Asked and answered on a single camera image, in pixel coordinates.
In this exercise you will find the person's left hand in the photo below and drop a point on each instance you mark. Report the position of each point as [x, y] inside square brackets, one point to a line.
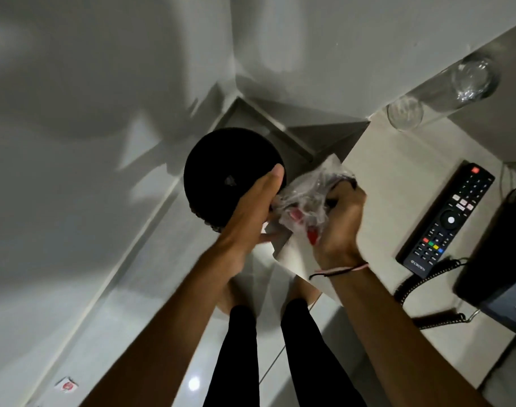
[245, 220]

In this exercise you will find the person's right hand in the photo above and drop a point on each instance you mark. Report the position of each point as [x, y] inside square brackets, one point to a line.
[342, 228]

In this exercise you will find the person's right fingers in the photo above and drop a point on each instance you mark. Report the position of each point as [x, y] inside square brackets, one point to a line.
[313, 236]

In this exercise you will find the person's left thumb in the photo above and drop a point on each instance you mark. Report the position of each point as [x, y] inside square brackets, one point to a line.
[268, 188]

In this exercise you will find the clear plastic bag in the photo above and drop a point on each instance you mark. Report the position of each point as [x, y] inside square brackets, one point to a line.
[304, 194]

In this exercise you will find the black round waste bin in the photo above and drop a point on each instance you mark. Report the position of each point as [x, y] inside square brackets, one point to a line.
[224, 173]

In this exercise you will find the person's right forearm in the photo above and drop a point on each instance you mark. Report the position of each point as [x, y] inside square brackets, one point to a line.
[393, 334]

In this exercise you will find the person's left forearm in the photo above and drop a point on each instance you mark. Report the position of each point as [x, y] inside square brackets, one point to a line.
[173, 326]

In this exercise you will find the white bin liner bag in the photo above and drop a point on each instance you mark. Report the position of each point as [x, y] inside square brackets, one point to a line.
[294, 260]

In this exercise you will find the person's right leg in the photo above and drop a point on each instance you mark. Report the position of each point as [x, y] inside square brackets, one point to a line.
[313, 360]

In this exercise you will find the person's leg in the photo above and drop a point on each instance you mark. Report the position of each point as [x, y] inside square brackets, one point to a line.
[236, 360]
[313, 360]

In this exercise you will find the black remote control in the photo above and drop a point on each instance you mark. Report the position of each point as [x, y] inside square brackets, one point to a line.
[446, 222]

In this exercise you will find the person's left leg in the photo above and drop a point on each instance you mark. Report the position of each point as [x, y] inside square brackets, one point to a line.
[236, 360]

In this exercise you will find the clear drinking glass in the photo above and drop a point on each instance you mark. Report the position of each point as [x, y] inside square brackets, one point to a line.
[473, 78]
[405, 113]

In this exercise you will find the black desk telephone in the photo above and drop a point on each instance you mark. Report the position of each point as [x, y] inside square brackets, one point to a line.
[499, 258]

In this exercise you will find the small red white packet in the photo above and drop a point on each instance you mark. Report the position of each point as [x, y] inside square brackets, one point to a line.
[66, 384]

